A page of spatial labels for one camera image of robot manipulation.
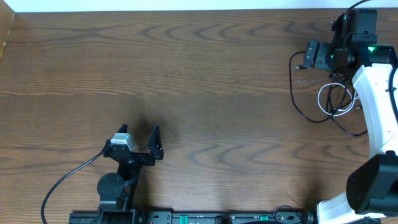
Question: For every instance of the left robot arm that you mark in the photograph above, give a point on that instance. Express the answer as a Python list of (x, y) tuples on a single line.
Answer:
[(116, 189)]

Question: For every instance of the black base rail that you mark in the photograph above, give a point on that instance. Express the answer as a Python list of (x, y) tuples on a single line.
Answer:
[(167, 217)]

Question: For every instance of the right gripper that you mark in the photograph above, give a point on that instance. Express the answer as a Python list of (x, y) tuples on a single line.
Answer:
[(323, 48)]

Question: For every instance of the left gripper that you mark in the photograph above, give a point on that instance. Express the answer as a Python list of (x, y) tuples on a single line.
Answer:
[(137, 157)]

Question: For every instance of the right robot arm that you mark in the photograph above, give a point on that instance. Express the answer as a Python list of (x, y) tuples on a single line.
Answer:
[(371, 190)]

